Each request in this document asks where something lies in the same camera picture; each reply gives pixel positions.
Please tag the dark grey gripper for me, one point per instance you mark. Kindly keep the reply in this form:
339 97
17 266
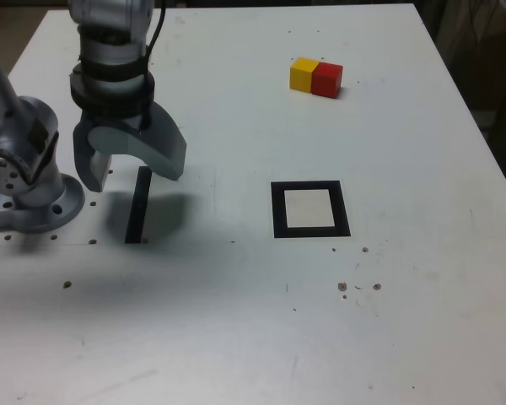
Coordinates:
137 124

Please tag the yellow cube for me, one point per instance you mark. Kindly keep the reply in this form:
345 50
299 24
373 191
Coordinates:
300 76

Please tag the red cube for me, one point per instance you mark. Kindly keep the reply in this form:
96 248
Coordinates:
325 82

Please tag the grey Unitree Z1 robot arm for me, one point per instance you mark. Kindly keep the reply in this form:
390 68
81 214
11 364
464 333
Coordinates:
38 198

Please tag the black tape square outline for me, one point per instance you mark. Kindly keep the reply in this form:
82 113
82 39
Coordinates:
278 211

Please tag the black tape strip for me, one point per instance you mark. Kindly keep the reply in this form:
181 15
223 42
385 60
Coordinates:
136 211

